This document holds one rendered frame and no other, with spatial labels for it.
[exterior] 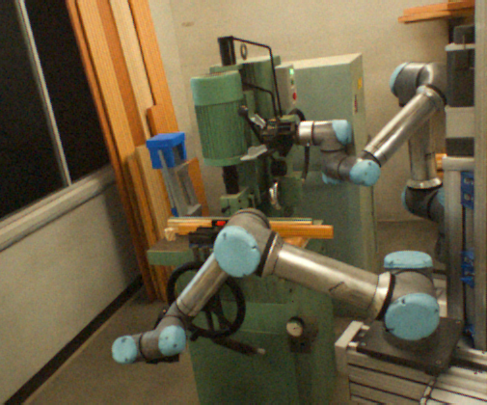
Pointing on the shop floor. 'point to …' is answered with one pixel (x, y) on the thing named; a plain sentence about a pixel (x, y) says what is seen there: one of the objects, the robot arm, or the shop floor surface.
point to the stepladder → (167, 148)
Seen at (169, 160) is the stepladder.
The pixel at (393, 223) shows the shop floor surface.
